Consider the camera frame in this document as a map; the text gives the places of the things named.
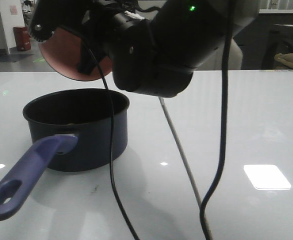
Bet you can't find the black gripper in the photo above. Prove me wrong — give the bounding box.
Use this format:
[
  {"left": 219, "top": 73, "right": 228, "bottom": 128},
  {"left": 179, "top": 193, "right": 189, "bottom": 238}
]
[{"left": 28, "top": 0, "right": 159, "bottom": 96}]

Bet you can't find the pink bowl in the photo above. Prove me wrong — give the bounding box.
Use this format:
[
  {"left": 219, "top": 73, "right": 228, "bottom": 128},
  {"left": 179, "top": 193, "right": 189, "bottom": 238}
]
[{"left": 39, "top": 27, "right": 113, "bottom": 82}]

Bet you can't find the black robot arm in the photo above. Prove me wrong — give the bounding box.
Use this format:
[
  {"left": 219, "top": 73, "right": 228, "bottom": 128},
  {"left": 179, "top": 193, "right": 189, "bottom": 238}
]
[{"left": 28, "top": 0, "right": 260, "bottom": 98}]

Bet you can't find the red trash bin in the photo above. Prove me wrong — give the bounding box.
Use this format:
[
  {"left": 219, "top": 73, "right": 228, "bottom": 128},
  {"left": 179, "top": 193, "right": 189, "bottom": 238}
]
[{"left": 13, "top": 26, "right": 31, "bottom": 51}]

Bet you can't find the right grey upholstered chair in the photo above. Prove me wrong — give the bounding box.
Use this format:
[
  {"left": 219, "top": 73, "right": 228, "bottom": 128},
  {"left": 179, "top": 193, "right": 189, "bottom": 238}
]
[{"left": 228, "top": 39, "right": 243, "bottom": 70}]

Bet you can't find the dark grey counter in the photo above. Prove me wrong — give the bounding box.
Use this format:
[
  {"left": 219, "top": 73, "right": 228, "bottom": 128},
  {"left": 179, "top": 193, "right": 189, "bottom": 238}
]
[{"left": 234, "top": 10, "right": 293, "bottom": 70}]

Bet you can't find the dark washing machine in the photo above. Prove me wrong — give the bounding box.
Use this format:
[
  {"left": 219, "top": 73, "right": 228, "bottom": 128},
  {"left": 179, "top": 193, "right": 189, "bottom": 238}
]
[{"left": 261, "top": 24, "right": 293, "bottom": 70}]

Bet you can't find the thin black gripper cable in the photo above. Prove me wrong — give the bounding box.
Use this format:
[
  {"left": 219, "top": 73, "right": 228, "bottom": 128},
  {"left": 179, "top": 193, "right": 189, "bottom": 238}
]
[{"left": 58, "top": 24, "right": 140, "bottom": 240}]

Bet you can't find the dark blue saucepan purple handle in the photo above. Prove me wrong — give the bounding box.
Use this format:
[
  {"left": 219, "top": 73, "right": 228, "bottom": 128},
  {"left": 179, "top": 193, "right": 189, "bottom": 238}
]
[{"left": 0, "top": 88, "right": 130, "bottom": 221}]

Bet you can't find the grey cable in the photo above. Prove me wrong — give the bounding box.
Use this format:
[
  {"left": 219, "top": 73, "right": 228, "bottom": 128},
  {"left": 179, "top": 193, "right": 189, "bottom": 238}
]
[{"left": 158, "top": 96, "right": 203, "bottom": 208}]

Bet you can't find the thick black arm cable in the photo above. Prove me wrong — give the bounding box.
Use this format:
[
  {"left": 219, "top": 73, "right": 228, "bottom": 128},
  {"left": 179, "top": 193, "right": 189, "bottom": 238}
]
[{"left": 199, "top": 0, "right": 235, "bottom": 240}]

